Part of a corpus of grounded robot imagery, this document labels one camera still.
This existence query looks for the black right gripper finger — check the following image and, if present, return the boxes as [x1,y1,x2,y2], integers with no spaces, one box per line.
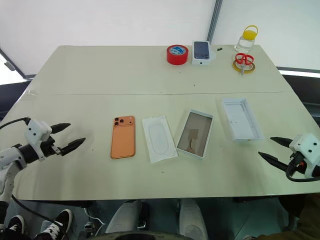
[270,136,293,149]
[257,151,291,173]

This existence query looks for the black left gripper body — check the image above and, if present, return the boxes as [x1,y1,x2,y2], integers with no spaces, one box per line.
[39,135,62,158]

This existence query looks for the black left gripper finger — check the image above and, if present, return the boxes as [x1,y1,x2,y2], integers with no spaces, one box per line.
[59,137,87,156]
[50,122,72,135]

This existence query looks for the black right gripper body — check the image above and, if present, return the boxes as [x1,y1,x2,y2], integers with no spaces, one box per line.
[286,152,307,177]

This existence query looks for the empty white phone box half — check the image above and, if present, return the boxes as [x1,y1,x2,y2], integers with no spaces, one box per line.
[220,97,266,143]

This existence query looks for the white box with brown inside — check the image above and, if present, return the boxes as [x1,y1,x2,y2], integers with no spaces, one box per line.
[175,108,215,160]

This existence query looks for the boxed phone package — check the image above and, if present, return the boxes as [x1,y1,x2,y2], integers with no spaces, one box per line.
[191,40,217,67]

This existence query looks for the orange smartphone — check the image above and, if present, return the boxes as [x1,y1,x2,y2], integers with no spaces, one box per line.
[110,115,137,160]

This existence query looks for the person in brown clothing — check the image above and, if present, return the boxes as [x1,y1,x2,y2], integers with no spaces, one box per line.
[246,193,320,240]

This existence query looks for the black sneaker with white laces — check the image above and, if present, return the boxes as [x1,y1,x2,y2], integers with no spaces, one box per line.
[4,214,26,240]
[34,208,74,240]

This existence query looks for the yellow tape roll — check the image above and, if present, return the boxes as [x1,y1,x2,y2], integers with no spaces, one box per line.
[232,59,258,74]

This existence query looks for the white paper insert tray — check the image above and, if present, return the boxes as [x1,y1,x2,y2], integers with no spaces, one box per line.
[141,115,179,165]

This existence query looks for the silver robot leg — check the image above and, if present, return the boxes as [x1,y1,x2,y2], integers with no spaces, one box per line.
[104,199,144,235]
[178,198,210,240]

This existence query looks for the clear jar with yellow lid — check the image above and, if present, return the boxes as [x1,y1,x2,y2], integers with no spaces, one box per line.
[234,24,259,53]

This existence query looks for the dark rounded robot torso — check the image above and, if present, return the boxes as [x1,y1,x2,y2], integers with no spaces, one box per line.
[94,230,192,240]

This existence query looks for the red tape roll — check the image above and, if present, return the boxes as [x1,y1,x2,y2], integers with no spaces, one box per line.
[166,44,190,66]

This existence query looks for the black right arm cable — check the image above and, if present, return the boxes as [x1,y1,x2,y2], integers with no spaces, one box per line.
[285,162,320,183]

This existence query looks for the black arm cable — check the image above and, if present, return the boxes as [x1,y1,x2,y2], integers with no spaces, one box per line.
[0,116,31,131]
[285,162,320,183]

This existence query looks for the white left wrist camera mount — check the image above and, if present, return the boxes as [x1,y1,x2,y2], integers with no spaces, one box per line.
[24,119,53,161]

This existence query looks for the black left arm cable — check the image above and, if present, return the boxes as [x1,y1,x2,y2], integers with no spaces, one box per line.
[0,116,31,131]

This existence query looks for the black floor cable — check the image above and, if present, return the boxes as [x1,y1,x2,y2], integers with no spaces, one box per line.
[10,194,69,237]

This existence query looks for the grey window frame bar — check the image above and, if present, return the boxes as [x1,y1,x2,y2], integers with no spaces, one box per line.
[0,46,34,80]

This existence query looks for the red handled scissors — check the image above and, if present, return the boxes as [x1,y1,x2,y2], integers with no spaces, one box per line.
[234,52,255,76]

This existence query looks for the grey metal frame post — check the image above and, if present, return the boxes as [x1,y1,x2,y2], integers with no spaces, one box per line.
[206,0,224,45]

